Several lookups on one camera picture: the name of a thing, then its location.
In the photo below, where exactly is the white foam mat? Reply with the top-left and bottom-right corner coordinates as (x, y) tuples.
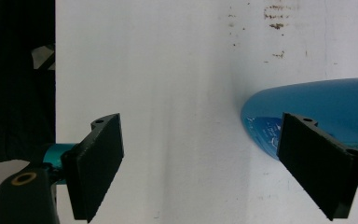
(55, 0), (358, 224)

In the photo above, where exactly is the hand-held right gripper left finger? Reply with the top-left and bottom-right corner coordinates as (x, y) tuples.
(61, 113), (125, 224)

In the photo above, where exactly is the blue plastic bottle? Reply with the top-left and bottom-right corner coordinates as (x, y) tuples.
(240, 77), (358, 192)

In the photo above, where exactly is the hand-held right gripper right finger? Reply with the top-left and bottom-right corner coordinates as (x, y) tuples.
(276, 112), (358, 222)

